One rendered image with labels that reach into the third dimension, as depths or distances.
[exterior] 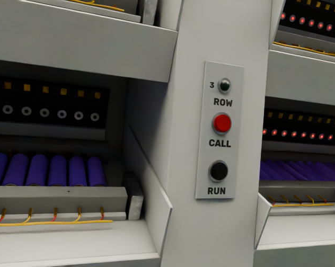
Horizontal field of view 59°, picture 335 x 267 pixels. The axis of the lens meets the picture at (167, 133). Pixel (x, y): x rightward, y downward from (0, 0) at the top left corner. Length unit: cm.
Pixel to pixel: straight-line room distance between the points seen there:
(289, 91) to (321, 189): 16
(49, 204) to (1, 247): 5
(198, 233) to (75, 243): 11
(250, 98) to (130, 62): 12
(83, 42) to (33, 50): 4
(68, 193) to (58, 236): 4
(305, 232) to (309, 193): 8
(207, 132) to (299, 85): 12
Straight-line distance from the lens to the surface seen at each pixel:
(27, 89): 39
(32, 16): 26
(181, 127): 26
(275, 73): 32
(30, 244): 28
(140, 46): 26
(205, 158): 27
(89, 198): 29
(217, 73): 28
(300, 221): 40
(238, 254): 31
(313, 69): 35
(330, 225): 42
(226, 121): 27
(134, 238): 29
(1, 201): 29
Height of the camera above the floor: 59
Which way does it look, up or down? level
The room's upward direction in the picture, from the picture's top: 4 degrees clockwise
